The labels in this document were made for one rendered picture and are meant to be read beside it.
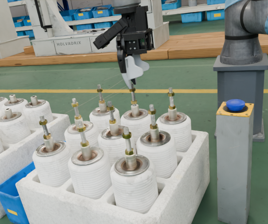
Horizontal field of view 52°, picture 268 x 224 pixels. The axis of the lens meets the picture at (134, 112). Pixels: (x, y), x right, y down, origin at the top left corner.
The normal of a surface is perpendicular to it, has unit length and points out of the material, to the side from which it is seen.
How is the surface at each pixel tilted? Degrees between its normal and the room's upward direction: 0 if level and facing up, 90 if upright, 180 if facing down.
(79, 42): 90
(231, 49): 72
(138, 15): 90
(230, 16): 90
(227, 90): 90
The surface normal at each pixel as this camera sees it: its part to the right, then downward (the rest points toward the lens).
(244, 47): -0.21, 0.11
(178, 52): -0.36, 0.40
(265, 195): -0.13, -0.91
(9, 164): 0.88, 0.07
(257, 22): -0.87, 0.47
